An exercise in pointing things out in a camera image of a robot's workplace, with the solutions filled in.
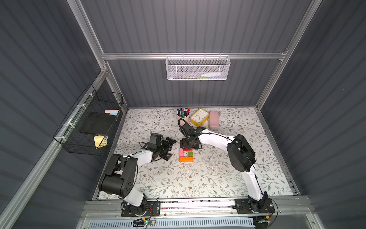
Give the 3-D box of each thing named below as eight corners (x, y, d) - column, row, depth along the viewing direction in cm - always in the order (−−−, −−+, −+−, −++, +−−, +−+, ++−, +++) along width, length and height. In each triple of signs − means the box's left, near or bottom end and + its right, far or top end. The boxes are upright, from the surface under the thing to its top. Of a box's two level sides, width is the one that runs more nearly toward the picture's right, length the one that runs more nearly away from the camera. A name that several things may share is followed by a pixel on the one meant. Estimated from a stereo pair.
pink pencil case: (209, 129, 109) (210, 126, 106) (207, 114, 119) (208, 110, 116) (220, 129, 109) (221, 126, 106) (217, 114, 119) (218, 110, 116)
